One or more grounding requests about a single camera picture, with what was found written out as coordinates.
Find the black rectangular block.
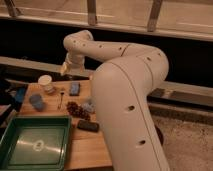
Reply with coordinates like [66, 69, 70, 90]
[77, 120, 99, 132]

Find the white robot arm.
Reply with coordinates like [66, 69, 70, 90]
[61, 30, 170, 171]

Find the white cup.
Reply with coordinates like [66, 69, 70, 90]
[38, 75, 54, 94]

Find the black equipment at left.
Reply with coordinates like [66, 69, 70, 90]
[0, 66, 20, 134]

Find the blue grey cloth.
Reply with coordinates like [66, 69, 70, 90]
[81, 98, 95, 113]

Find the purple bowl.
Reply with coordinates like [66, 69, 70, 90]
[155, 126, 164, 145]

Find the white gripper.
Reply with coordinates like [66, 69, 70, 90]
[60, 53, 84, 76]

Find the green plastic tray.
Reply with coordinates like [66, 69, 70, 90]
[0, 116, 71, 171]

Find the blue object at table edge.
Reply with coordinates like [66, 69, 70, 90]
[15, 88, 26, 103]

